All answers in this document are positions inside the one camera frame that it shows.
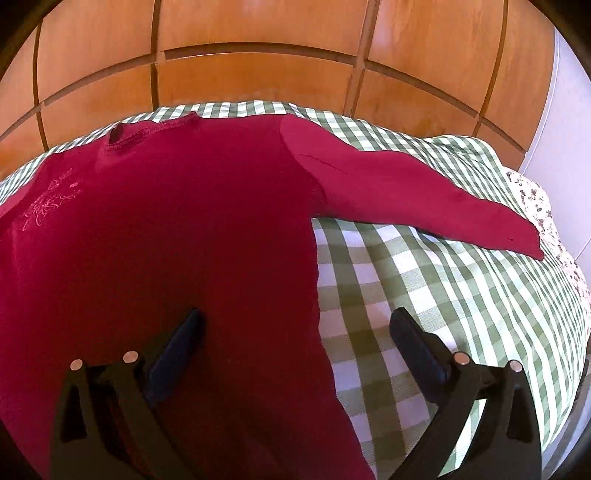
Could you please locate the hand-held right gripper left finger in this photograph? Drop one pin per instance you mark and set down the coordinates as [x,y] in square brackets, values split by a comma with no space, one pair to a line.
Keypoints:
[178,350]

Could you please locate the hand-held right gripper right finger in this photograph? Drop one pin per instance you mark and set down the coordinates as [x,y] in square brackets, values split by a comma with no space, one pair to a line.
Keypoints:
[415,350]

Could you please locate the red long-sleeved sweater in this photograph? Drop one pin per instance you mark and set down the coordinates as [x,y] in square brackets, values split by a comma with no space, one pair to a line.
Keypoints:
[184,230]

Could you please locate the green checked bed cover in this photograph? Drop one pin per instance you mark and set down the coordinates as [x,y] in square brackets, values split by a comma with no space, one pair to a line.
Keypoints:
[415,300]

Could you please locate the floral white cloth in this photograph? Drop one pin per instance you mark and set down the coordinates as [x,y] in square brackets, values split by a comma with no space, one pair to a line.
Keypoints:
[549,221]

